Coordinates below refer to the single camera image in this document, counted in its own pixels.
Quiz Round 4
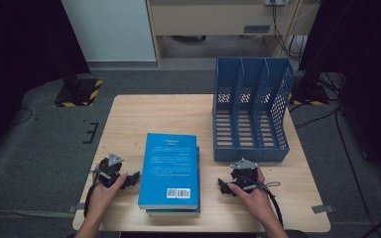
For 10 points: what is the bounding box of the hand-held gripper cable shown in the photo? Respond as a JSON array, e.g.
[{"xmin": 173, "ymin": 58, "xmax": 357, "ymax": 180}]
[
  {"xmin": 82, "ymin": 168, "xmax": 102, "ymax": 219},
  {"xmin": 244, "ymin": 179, "xmax": 284, "ymax": 227}
]

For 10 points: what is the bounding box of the blue book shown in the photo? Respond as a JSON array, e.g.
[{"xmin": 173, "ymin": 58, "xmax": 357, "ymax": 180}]
[{"xmin": 137, "ymin": 132, "xmax": 201, "ymax": 210}]

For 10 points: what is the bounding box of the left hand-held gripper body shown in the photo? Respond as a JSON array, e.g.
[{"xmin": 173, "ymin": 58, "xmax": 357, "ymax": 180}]
[{"xmin": 91, "ymin": 152, "xmax": 129, "ymax": 189}]

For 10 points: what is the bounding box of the beige cabinet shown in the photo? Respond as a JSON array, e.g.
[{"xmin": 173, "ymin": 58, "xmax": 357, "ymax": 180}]
[{"xmin": 145, "ymin": 0, "xmax": 321, "ymax": 67}]

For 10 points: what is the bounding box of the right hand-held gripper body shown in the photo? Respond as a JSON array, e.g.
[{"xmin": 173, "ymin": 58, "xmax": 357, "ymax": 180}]
[{"xmin": 229, "ymin": 158, "xmax": 262, "ymax": 194}]

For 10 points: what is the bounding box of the teal book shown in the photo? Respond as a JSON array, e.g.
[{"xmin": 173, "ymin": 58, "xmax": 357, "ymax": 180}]
[{"xmin": 145, "ymin": 146, "xmax": 202, "ymax": 218}]

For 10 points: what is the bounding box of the person's left hand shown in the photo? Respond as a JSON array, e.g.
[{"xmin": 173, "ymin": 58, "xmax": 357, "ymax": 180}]
[{"xmin": 86, "ymin": 172, "xmax": 129, "ymax": 216}]

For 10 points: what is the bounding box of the right hand-held gripper cable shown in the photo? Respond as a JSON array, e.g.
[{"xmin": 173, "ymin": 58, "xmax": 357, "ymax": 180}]
[{"xmin": 244, "ymin": 179, "xmax": 284, "ymax": 227}]

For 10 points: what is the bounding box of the dark curtain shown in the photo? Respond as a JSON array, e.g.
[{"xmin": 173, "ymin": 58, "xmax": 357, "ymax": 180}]
[{"xmin": 299, "ymin": 0, "xmax": 381, "ymax": 186}]

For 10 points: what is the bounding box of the person's right hand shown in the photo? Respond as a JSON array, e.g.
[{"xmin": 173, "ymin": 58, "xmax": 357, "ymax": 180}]
[{"xmin": 227, "ymin": 168, "xmax": 281, "ymax": 229}]

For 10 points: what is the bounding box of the white panel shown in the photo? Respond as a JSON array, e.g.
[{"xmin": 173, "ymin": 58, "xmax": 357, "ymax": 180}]
[{"xmin": 61, "ymin": 0, "xmax": 157, "ymax": 62}]

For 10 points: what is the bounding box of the striped black stand base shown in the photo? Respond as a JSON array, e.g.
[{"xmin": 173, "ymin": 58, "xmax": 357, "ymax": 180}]
[
  {"xmin": 289, "ymin": 82, "xmax": 330, "ymax": 107},
  {"xmin": 54, "ymin": 77, "xmax": 103, "ymax": 108}
]

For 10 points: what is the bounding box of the hanging cable bundle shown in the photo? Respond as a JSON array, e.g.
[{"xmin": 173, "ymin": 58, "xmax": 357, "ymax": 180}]
[{"xmin": 270, "ymin": 0, "xmax": 309, "ymax": 62}]

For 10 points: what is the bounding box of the grey tape strip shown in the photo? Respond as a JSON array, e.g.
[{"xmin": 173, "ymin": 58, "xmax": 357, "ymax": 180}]
[
  {"xmin": 312, "ymin": 203, "xmax": 334, "ymax": 215},
  {"xmin": 67, "ymin": 202, "xmax": 85, "ymax": 213}
]

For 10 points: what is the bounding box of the long black floor cable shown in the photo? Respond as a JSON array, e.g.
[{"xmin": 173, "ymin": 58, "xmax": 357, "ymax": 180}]
[{"xmin": 294, "ymin": 107, "xmax": 381, "ymax": 238}]

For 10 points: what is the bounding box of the left hand-held gripper cable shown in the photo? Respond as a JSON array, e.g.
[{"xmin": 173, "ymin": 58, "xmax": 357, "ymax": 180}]
[{"xmin": 82, "ymin": 168, "xmax": 102, "ymax": 219}]

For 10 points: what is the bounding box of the blue file rack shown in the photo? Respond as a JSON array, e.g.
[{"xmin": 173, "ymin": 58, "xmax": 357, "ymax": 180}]
[{"xmin": 212, "ymin": 57, "xmax": 296, "ymax": 163}]

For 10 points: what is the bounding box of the thin black floor cable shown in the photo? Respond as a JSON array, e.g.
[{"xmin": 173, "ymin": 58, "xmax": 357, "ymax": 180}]
[{"xmin": 8, "ymin": 107, "xmax": 34, "ymax": 127}]

